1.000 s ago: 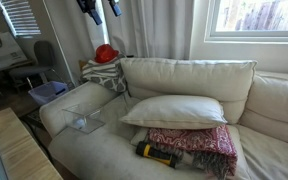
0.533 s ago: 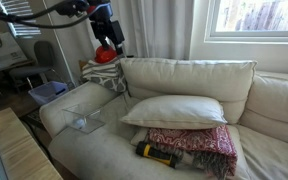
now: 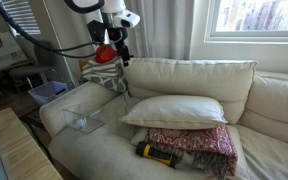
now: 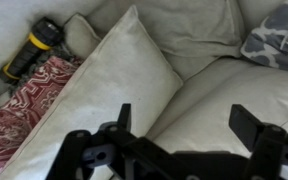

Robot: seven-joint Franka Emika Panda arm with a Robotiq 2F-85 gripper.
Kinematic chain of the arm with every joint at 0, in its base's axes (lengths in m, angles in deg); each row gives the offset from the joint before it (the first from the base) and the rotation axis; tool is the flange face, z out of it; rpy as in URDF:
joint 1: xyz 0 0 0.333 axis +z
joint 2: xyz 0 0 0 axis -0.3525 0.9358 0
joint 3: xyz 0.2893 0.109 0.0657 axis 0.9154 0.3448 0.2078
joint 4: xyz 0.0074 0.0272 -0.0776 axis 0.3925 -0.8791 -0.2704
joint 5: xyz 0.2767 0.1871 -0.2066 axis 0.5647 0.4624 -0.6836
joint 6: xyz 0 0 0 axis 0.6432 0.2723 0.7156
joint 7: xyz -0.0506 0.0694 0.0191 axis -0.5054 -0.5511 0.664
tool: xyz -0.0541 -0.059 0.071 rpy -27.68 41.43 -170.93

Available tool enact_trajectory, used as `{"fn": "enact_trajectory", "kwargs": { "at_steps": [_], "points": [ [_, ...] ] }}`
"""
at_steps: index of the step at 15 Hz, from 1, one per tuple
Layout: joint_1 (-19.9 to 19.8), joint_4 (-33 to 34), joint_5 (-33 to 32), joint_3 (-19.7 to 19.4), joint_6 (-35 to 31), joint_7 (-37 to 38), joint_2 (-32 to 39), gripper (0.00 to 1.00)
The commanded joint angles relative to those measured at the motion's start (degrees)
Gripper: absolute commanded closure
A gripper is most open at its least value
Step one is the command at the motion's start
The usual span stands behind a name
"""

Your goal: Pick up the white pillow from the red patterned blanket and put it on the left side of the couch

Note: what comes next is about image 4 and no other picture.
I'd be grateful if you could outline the cream fabric sofa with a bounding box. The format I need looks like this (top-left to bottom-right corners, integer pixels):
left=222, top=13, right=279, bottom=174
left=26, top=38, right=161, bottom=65
left=0, top=0, right=288, bottom=180

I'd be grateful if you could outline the small cream cushion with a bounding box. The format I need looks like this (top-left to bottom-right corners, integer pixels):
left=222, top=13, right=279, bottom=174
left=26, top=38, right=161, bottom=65
left=63, top=13, right=103, bottom=62

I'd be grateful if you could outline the black yellow flashlight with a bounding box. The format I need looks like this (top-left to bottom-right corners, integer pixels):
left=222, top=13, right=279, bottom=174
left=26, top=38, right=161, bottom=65
left=1, top=16, right=65, bottom=82

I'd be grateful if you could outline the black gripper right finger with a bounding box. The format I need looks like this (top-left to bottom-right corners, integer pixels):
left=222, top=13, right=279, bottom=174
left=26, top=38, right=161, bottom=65
left=228, top=103, right=288, bottom=180

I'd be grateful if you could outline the white square pillow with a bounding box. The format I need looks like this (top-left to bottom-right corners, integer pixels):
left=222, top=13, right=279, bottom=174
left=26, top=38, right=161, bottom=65
left=0, top=4, right=184, bottom=180

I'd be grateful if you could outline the red patterned blanket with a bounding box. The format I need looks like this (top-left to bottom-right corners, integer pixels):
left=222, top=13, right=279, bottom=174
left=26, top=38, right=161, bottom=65
left=0, top=54, right=85, bottom=180

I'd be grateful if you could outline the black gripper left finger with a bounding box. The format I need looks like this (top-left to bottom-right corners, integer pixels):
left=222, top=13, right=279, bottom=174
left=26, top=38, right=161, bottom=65
left=47, top=103, right=198, bottom=180

